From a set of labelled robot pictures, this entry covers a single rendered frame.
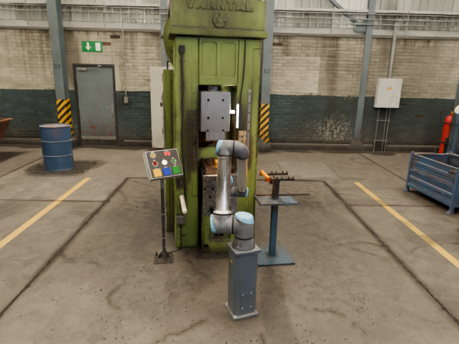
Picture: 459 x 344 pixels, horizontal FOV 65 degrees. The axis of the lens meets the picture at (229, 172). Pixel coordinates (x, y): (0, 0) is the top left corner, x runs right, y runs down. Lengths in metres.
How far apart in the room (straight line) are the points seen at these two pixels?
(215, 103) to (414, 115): 7.99
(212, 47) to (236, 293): 2.37
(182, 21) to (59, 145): 4.72
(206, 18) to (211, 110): 0.89
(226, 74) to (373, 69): 7.00
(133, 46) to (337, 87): 5.37
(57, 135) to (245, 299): 5.67
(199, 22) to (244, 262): 2.31
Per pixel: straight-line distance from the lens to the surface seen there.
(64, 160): 7.93
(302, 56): 9.89
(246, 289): 3.04
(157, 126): 9.26
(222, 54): 3.85
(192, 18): 3.80
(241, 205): 4.14
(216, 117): 3.71
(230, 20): 3.85
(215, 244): 4.05
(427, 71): 11.04
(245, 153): 2.83
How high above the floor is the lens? 1.93
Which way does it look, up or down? 15 degrees down
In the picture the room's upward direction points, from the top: 1 degrees clockwise
